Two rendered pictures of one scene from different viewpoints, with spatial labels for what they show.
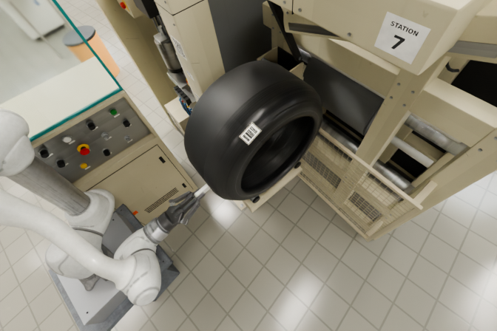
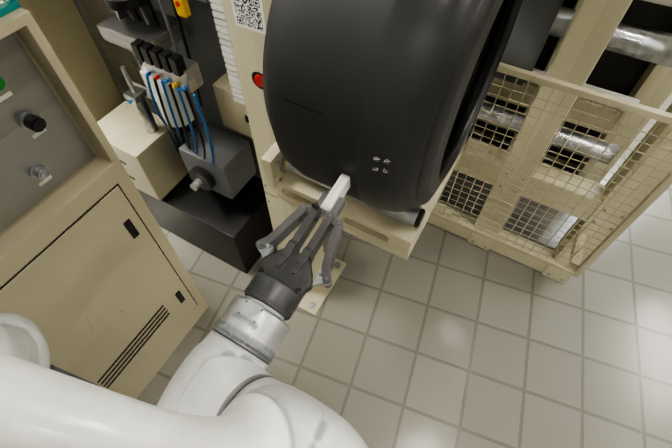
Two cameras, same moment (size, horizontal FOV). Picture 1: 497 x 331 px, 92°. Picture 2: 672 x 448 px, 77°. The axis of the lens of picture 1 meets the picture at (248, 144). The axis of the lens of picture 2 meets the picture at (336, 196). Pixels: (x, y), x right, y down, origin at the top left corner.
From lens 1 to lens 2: 0.59 m
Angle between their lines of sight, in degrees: 18
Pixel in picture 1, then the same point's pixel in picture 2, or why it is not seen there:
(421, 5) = not seen: outside the picture
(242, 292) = not seen: outside the picture
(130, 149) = (50, 204)
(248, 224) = (339, 338)
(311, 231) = (460, 307)
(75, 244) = (50, 399)
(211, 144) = (394, 5)
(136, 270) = (294, 425)
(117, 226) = not seen: hidden behind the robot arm
